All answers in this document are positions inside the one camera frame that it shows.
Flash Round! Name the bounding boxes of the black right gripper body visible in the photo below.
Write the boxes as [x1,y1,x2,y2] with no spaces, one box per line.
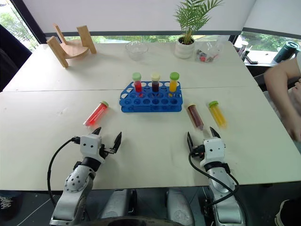
[190,144,206,159]

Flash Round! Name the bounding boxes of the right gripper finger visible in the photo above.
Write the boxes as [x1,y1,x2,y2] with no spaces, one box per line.
[186,131,195,154]
[209,127,222,140]

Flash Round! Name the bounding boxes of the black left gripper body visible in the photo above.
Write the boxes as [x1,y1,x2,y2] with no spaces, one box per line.
[99,143,117,161]

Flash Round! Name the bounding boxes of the red tube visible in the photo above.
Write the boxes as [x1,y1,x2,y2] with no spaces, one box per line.
[132,72,144,98]
[82,100,110,129]

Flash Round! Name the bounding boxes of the yellow tube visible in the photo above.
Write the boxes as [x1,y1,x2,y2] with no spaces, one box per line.
[208,100,228,129]

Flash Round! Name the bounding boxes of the brown tube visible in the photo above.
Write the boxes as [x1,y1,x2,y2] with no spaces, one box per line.
[186,102,205,131]

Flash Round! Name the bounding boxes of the blue test tube rack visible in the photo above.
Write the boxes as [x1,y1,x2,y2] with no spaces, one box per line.
[119,81,183,113]

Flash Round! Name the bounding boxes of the orange tube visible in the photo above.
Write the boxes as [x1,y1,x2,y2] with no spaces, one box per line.
[168,72,180,97]

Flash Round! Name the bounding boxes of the dark purple tube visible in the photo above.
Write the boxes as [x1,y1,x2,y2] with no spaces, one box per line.
[150,73,161,97]

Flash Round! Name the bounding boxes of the silver robot leg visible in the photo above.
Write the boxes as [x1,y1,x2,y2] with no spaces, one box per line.
[166,187,196,226]
[100,188,138,222]

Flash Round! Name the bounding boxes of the clear plastic bag with items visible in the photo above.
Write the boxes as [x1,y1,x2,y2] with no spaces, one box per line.
[194,38,224,63]

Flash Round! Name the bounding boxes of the wooden curved stand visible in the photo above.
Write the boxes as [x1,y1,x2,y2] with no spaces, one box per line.
[46,23,98,69]

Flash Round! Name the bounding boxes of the white bottle pink label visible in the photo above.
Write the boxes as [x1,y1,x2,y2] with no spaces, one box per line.
[238,40,250,57]

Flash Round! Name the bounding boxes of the clear glass bowl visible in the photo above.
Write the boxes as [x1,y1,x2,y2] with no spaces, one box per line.
[125,40,150,62]

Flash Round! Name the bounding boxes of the palm plant in white pot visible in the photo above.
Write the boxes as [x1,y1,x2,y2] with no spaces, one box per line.
[173,0,224,60]

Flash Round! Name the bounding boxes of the dark green thermos bottle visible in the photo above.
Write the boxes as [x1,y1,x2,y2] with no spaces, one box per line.
[273,40,299,64]

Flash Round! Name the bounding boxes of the black shoe white sole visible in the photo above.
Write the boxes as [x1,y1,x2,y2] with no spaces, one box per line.
[274,199,301,226]

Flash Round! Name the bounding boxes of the dark shoe white laces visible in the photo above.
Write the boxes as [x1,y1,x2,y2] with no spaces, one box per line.
[0,191,24,222]

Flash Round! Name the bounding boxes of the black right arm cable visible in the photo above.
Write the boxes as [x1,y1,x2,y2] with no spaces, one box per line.
[189,145,241,206]

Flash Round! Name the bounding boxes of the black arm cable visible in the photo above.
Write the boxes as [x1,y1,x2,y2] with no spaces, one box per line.
[189,145,241,206]
[47,136,82,208]

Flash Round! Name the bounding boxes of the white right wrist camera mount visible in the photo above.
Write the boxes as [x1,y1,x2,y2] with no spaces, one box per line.
[202,137,227,166]

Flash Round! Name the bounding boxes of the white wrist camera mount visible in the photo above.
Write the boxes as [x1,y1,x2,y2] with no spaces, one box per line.
[80,134,103,163]
[202,137,227,166]

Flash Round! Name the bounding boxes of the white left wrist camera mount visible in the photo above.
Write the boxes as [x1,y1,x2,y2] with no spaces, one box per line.
[80,134,103,163]

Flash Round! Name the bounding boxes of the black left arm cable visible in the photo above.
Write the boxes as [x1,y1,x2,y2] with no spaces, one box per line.
[47,136,82,208]

